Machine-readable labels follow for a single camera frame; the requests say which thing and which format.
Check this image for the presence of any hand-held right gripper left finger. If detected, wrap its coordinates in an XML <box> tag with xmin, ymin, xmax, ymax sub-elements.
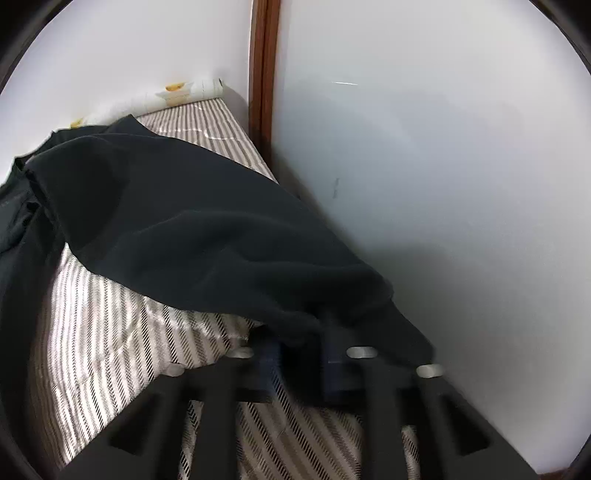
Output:
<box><xmin>58</xmin><ymin>339</ymin><xmax>284</xmax><ymax>480</ymax></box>

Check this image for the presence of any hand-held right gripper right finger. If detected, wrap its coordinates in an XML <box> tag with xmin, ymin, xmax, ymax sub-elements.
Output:
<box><xmin>318</xmin><ymin>314</ymin><xmax>541</xmax><ymax>480</ymax></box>

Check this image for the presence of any dark navy garment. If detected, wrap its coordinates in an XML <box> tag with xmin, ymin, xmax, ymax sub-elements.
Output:
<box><xmin>0</xmin><ymin>114</ymin><xmax>438</xmax><ymax>462</ymax></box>

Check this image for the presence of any striped quilted mattress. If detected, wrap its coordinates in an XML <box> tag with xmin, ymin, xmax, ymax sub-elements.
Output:
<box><xmin>28</xmin><ymin>99</ymin><xmax>421</xmax><ymax>480</ymax></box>

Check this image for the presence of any white yellow-printed bedding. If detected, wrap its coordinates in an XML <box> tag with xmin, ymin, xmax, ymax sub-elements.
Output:
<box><xmin>69</xmin><ymin>78</ymin><xmax>225</xmax><ymax>130</ymax></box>

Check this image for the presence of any brown wooden door trim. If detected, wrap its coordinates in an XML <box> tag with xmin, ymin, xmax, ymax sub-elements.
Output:
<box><xmin>248</xmin><ymin>0</ymin><xmax>303</xmax><ymax>201</ymax></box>

